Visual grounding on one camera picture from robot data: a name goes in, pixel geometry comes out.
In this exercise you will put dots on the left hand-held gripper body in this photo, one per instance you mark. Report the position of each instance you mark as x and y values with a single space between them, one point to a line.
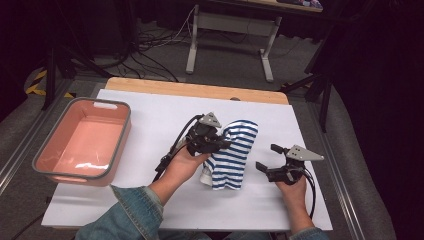
201 140

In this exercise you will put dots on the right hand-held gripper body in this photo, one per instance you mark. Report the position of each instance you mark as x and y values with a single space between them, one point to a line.
300 154

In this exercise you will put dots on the blue white striped baby romper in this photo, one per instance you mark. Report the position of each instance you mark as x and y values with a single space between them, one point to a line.
233 156

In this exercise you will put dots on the pink basket with grey rim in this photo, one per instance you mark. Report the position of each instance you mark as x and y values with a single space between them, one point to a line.
83 140

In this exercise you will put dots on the person's left hand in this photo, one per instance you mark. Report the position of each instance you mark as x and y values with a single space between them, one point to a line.
183 166

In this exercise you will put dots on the person's right hand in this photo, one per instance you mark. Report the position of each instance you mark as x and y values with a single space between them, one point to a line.
295 195

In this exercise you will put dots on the white table mat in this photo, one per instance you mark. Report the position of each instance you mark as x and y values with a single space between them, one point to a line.
156 110

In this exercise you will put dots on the black metal stand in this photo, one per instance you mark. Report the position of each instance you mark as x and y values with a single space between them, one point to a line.
325 93

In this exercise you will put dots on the desk with white legs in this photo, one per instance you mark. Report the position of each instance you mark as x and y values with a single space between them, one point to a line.
233 25

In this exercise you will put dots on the colourful item on desk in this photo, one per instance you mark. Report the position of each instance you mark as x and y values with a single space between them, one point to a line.
308 3

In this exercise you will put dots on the black tripod stand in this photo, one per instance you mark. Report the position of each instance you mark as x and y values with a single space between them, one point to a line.
51 73

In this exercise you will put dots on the yellow black hazard tape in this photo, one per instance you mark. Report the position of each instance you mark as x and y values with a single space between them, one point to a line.
36 87

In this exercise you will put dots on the aluminium floor rail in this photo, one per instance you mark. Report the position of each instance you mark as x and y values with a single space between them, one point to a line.
23 150
340 186

